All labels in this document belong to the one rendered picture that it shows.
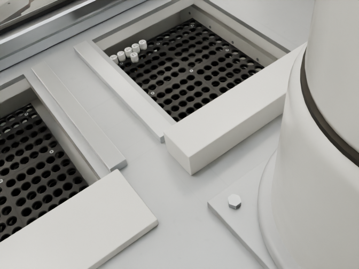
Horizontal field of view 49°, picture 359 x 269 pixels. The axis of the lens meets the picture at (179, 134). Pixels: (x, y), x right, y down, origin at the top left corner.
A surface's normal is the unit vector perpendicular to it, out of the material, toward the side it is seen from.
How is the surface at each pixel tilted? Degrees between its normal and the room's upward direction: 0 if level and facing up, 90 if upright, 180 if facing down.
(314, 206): 90
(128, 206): 0
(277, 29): 0
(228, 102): 0
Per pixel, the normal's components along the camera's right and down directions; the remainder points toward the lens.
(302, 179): -0.93, 0.33
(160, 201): -0.10, -0.63
